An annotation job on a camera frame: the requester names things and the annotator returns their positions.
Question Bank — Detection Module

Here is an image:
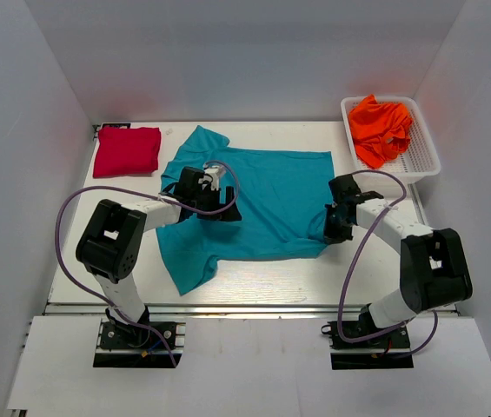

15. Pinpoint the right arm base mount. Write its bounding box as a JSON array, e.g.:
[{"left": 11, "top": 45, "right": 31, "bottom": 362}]
[{"left": 321, "top": 321, "right": 414, "bottom": 371}]

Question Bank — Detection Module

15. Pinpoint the purple cable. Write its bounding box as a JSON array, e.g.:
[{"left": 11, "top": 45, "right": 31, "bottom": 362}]
[
  {"left": 55, "top": 160, "right": 241, "bottom": 367},
  {"left": 337, "top": 169, "right": 440, "bottom": 361}
]

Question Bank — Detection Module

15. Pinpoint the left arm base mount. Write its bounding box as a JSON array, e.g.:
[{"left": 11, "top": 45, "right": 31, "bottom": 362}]
[{"left": 93, "top": 308, "right": 185, "bottom": 369}]

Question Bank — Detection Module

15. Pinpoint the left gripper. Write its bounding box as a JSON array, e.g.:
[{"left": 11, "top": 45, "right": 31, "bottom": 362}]
[{"left": 191, "top": 185, "right": 241, "bottom": 222}]

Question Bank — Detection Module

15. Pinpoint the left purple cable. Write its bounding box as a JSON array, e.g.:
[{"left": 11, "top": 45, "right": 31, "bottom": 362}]
[{"left": 55, "top": 160, "right": 241, "bottom": 367}]

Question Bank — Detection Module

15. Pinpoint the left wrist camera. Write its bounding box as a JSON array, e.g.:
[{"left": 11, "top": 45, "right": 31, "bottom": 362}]
[{"left": 199, "top": 165, "right": 226, "bottom": 191}]

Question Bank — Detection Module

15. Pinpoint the orange t-shirt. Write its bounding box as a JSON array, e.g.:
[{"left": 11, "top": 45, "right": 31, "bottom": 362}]
[{"left": 348, "top": 95, "right": 413, "bottom": 169}]

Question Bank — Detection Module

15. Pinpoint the aluminium table edge rail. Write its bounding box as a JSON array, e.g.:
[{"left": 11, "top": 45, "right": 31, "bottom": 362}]
[{"left": 44, "top": 302, "right": 457, "bottom": 321}]

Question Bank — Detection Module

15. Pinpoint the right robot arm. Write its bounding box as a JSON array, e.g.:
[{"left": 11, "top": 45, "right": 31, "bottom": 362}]
[{"left": 323, "top": 174, "right": 473, "bottom": 347}]

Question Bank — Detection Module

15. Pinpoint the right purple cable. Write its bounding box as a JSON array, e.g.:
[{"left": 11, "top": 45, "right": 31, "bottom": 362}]
[{"left": 337, "top": 169, "right": 440, "bottom": 361}]

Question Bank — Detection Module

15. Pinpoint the folded red t-shirt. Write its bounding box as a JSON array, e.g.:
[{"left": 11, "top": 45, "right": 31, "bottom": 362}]
[{"left": 93, "top": 127, "right": 162, "bottom": 178}]

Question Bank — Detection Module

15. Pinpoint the teal t-shirt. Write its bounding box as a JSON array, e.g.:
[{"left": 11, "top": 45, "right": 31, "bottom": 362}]
[{"left": 156, "top": 126, "right": 334, "bottom": 295}]

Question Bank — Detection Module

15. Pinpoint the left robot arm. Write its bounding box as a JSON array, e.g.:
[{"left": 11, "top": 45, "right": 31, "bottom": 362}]
[{"left": 76, "top": 161, "right": 242, "bottom": 347}]

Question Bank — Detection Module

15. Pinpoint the white plastic basket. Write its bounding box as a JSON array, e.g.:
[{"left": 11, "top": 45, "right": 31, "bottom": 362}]
[{"left": 341, "top": 96, "right": 441, "bottom": 183}]

